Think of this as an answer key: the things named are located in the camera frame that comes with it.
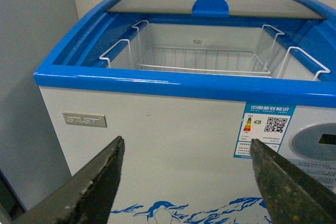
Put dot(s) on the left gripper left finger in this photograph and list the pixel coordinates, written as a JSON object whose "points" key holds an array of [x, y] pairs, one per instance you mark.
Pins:
{"points": [[88, 196]]}

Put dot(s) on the white chest freezer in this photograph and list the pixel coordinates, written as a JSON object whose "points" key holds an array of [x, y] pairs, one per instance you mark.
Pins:
{"points": [[187, 135]]}

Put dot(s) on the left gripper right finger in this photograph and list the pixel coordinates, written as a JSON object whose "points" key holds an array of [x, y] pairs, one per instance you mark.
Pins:
{"points": [[290, 195]]}

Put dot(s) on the white wire freezer basket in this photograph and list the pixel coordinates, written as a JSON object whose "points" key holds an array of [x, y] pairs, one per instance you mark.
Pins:
{"points": [[217, 50]]}

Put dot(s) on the glass sliding freezer lid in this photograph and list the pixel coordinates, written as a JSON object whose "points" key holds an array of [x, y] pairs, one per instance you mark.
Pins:
{"points": [[289, 9]]}

